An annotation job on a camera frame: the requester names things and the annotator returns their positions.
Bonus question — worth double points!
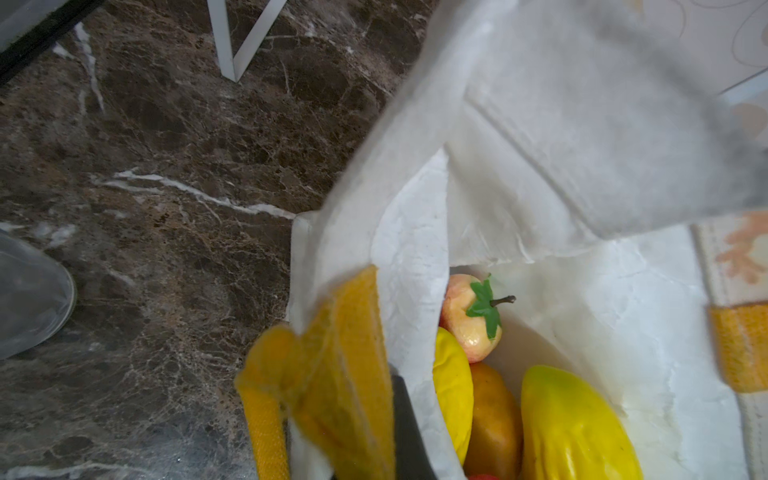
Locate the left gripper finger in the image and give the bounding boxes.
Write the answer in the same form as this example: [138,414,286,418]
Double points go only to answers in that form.
[354,374,437,480]

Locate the orange fruit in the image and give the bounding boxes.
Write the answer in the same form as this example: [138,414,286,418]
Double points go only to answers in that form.
[463,362,523,479]

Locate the yellow mango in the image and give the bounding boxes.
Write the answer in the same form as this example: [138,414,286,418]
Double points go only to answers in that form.
[521,365,643,479]
[432,327,474,465]

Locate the red yellow peach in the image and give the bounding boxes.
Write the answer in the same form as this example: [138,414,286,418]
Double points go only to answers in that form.
[440,274,517,364]

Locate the white grocery bag yellow handles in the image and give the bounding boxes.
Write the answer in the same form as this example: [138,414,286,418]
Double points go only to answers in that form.
[235,1,767,479]

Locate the clear plastic cup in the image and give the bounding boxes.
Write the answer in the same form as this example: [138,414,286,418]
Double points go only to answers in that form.
[1,232,77,359]

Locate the white wire wooden shelf rack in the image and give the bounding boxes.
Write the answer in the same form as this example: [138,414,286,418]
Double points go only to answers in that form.
[206,0,289,83]

